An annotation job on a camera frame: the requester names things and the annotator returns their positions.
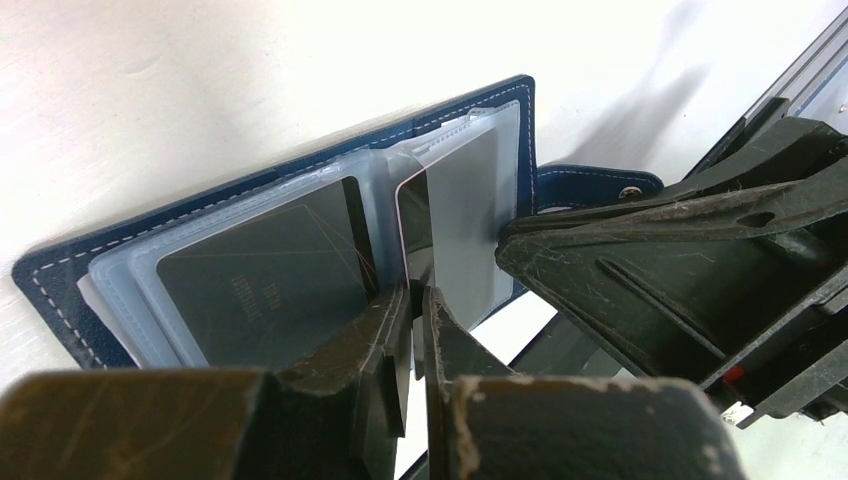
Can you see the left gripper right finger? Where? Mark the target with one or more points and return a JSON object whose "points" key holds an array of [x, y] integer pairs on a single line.
{"points": [[486, 421]]}

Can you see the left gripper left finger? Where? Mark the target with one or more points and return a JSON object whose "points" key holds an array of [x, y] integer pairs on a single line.
{"points": [[335, 414]]}

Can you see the black VIP credit card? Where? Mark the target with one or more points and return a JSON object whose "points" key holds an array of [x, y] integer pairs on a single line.
{"points": [[273, 287]]}

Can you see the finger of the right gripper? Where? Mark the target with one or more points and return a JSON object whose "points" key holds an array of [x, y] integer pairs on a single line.
{"points": [[734, 279]]}

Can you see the blue leather card holder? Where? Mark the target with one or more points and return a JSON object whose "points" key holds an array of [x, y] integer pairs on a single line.
{"points": [[100, 295]]}

